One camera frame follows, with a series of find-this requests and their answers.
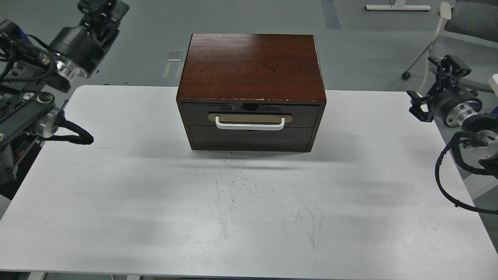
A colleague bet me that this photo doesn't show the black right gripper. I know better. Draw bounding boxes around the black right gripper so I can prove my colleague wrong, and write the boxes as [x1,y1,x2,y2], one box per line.
[406,55,482,128]

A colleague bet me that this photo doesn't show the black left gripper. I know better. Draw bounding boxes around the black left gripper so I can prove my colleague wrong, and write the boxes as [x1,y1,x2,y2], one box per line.
[50,0,129,78]

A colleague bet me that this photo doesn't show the wooden drawer with white handle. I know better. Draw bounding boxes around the wooden drawer with white handle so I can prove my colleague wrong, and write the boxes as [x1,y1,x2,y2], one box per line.
[179,103,320,128]

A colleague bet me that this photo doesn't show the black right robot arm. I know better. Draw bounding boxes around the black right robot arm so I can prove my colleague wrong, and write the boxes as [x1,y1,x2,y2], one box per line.
[407,55,498,177]

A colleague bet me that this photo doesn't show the grey office chair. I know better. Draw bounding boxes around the grey office chair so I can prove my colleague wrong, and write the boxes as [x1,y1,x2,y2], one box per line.
[402,0,498,93]

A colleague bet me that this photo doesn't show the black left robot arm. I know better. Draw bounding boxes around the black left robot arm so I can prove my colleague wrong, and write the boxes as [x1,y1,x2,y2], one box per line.
[0,0,129,184]

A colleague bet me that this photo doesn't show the dark wooden drawer cabinet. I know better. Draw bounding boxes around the dark wooden drawer cabinet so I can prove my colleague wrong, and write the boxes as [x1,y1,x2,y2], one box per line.
[176,33,327,152]

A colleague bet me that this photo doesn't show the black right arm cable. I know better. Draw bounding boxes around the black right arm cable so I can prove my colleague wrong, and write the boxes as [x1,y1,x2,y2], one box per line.
[435,131,498,215]

